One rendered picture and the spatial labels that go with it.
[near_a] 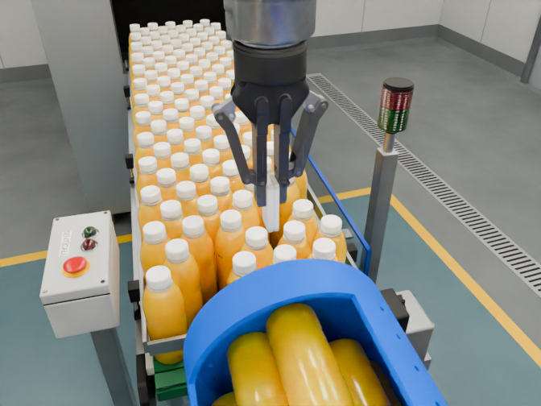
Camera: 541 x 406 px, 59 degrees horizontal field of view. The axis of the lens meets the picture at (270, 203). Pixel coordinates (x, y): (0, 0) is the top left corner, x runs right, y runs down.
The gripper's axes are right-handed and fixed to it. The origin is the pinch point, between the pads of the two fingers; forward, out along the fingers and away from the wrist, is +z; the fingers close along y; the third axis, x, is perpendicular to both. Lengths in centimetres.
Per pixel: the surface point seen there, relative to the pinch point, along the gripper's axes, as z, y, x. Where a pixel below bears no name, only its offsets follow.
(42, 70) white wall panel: 118, 105, -408
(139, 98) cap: 19, 16, -83
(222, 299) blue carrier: 7.8, 7.7, 7.0
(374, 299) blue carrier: 8.4, -10.1, 11.1
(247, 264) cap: 19.1, 1.3, -10.2
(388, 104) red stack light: 6, -34, -36
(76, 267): 17.2, 27.8, -14.2
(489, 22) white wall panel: 92, -310, -361
